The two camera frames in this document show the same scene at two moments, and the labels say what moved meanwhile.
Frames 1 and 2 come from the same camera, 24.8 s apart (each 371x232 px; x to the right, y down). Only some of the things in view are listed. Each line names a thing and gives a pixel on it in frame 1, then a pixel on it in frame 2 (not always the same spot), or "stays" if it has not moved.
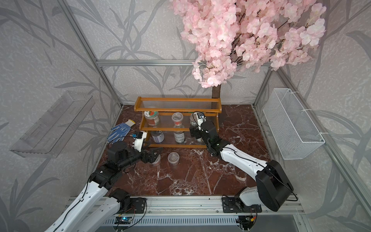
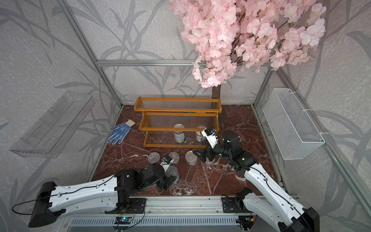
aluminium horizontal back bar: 146,63 stays
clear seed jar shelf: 177,117 -> 209,162
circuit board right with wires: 246,222 stays
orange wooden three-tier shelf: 165,122 stays
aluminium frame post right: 263,87 stays
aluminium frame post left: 67,9 stays
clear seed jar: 173,158 stays
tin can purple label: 158,136 -> 172,170
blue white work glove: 119,133 stays
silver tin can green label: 192,121 -> 191,158
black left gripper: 149,158 -> 165,180
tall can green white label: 179,137 stays
